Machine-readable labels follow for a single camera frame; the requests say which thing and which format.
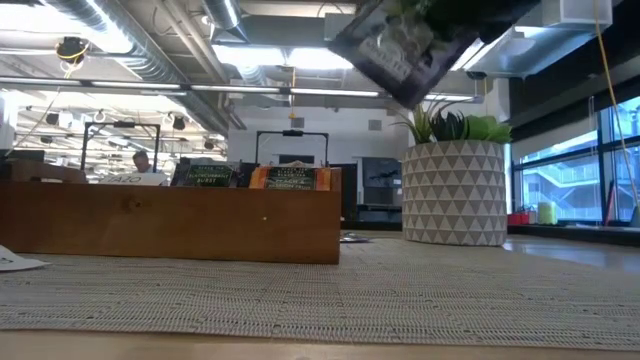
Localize dark blackcurrant tea packet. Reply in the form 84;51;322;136
183;163;236;189
327;0;482;110
339;231;372;245

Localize orange peach tea packet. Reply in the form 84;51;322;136
248;165;333;192

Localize wooden tea box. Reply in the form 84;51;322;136
0;159;342;266

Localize green artificial plant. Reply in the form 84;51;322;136
392;97;514;146

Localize long linear ceiling light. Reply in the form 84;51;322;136
0;75;476;101

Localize white triangle-pattern plant pot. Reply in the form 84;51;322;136
401;139;508;247

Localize yellow-green cup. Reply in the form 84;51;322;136
537;200;558;226

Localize grey woven placemat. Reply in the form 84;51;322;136
0;237;640;351

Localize person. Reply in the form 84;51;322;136
130;150;157;175

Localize white paper scrap left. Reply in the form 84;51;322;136
0;244;52;273

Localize rectangular metal air duct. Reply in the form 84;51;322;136
462;0;614;80

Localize yellow power cable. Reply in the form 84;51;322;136
592;0;640;206

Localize black metal station frame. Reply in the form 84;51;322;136
81;121;162;174
255;129;330;169

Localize silver round air duct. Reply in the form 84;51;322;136
202;0;250;42

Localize silver spiral air duct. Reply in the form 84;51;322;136
44;0;236;136

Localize black yellow cord reel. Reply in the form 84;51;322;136
54;35;91;66

